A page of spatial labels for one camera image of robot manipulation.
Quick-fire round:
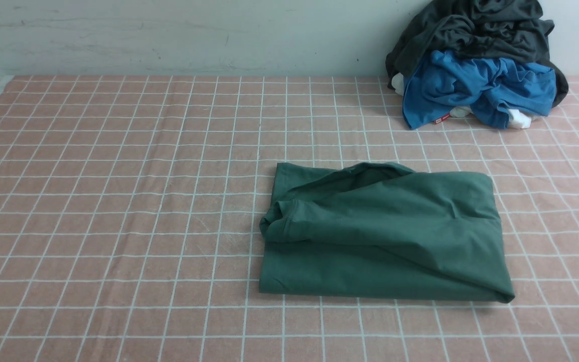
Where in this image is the blue garment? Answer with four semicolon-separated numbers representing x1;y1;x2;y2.
402;50;557;130

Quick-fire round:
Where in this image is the pink checkered tablecloth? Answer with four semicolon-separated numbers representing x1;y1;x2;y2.
0;76;579;361

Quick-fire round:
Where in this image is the green long-sleeved shirt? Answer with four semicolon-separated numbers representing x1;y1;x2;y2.
259;162;515;303

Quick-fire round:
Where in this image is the dark grey garment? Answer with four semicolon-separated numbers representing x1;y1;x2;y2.
384;1;569;106

